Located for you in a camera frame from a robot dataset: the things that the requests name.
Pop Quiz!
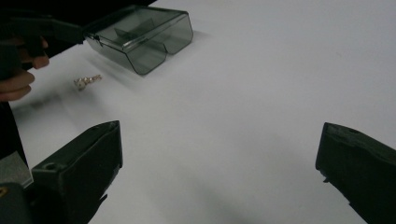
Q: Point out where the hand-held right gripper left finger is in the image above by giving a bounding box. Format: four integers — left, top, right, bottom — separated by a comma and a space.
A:
31, 120, 124, 224

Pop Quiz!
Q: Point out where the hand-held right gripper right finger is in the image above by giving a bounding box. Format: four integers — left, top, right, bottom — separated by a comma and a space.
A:
315, 121, 396, 224

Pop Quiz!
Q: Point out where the small gold jewelry piece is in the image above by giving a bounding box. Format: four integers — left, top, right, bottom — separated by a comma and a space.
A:
73, 74, 103, 91

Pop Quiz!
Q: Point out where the transparent grey compartment box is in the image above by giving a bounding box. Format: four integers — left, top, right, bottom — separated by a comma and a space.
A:
83, 4, 194, 77

